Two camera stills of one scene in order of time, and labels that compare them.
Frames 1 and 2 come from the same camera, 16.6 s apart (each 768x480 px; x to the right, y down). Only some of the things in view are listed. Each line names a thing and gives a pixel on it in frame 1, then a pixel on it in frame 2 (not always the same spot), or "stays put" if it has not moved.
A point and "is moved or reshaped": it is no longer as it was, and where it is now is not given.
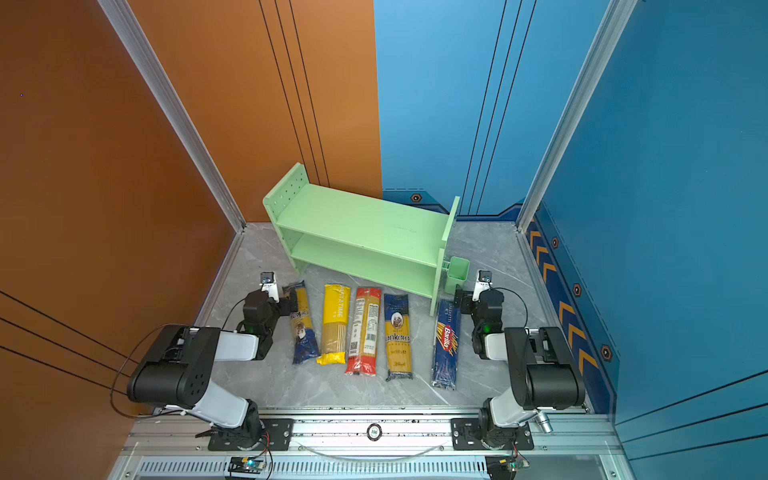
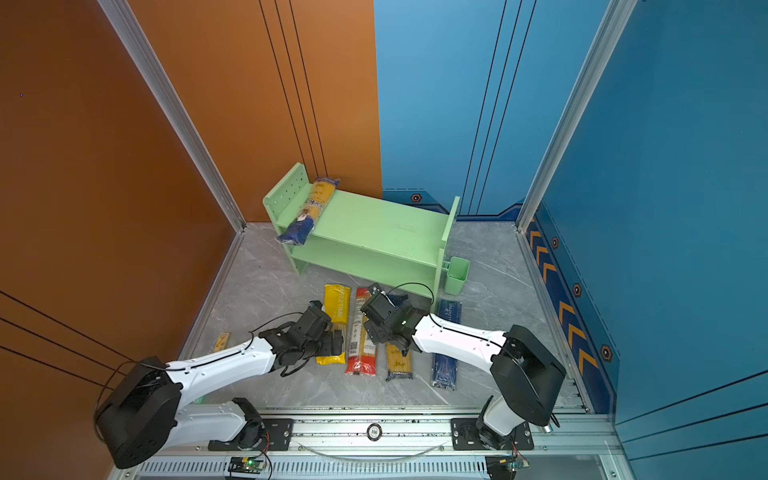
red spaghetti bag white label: (363, 340) stays put
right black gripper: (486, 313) → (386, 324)
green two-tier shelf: (326, 227) stays put
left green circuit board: (246, 465) stays put
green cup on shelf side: (457, 273) stays put
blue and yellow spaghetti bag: (307, 346) is moved or reshaped
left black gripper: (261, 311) → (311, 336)
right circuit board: (504, 467) stays put
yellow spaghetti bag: (335, 325) stays put
